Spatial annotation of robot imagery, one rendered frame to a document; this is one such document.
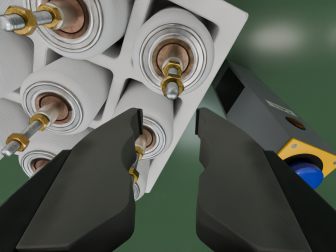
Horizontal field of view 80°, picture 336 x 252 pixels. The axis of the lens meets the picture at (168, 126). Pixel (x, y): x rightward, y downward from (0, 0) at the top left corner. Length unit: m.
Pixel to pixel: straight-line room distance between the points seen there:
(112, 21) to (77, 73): 0.09
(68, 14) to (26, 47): 0.16
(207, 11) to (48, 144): 0.29
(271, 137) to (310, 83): 0.37
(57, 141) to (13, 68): 0.12
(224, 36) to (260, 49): 0.23
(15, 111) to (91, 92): 0.17
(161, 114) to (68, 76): 0.13
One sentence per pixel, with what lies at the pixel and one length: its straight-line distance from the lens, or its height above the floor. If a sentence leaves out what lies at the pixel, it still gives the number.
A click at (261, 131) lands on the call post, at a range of 0.28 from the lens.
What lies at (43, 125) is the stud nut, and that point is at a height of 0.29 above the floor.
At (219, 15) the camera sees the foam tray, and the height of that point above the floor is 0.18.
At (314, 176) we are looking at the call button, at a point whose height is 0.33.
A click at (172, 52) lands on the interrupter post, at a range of 0.23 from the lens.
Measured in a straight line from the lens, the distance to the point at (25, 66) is 0.37.
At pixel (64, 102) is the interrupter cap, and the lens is 0.29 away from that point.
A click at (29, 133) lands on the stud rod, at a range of 0.26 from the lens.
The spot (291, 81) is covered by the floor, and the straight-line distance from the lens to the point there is 0.59.
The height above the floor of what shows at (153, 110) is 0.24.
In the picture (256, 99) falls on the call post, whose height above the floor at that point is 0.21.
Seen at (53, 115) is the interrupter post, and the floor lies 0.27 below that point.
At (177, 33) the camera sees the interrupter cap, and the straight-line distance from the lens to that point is 0.23.
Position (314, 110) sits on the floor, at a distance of 0.66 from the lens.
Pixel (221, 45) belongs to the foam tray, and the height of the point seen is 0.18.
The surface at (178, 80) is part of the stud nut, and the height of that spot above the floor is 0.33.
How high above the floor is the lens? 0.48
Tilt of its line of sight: 57 degrees down
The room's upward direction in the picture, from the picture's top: 177 degrees counter-clockwise
